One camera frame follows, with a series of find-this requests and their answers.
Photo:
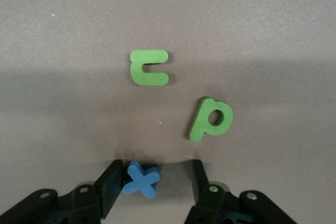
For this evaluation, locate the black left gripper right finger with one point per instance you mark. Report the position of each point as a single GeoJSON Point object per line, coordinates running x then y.
{"type": "Point", "coordinates": [202, 195]}

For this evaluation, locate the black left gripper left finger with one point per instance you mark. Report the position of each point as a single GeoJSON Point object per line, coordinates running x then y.
{"type": "Point", "coordinates": [110, 182]}

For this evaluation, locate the blue letter x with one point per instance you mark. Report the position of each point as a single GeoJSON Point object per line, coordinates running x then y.
{"type": "Point", "coordinates": [143, 180]}

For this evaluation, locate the green letter p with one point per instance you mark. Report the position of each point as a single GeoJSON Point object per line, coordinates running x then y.
{"type": "Point", "coordinates": [200, 121]}

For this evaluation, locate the green letter u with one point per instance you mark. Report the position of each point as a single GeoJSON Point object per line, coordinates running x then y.
{"type": "Point", "coordinates": [136, 69]}

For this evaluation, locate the brown table mat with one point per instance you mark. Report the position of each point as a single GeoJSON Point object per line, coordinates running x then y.
{"type": "Point", "coordinates": [78, 51]}

